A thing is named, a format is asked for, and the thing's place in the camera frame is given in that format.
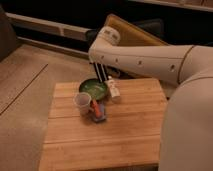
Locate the grey sofa corner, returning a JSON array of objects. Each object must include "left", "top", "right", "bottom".
[{"left": 0, "top": 5, "right": 20, "bottom": 62}]

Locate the small white bottle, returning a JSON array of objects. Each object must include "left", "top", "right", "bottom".
[{"left": 107, "top": 76, "right": 120, "bottom": 102}]

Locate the green bowl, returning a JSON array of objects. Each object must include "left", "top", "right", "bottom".
[{"left": 79, "top": 78, "right": 108, "bottom": 100}]

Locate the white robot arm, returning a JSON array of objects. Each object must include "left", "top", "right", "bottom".
[{"left": 89, "top": 26, "right": 213, "bottom": 171}]

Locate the white ceramic cup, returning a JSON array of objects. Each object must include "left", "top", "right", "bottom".
[{"left": 73, "top": 92, "right": 93, "bottom": 116}]

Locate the orange marker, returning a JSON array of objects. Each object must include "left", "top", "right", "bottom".
[{"left": 92, "top": 99, "right": 101, "bottom": 118}]

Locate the wooden folding table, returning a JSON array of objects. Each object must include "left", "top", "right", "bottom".
[{"left": 39, "top": 78, "right": 167, "bottom": 171}]

